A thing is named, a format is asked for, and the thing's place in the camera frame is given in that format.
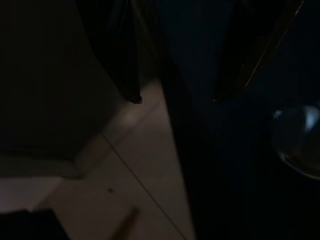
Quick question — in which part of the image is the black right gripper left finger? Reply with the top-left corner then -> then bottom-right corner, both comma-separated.
77,0 -> 143,105

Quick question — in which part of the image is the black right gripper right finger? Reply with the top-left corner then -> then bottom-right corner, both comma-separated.
211,0 -> 305,104

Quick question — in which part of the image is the black floor mat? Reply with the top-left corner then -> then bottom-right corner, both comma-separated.
0,209 -> 68,240

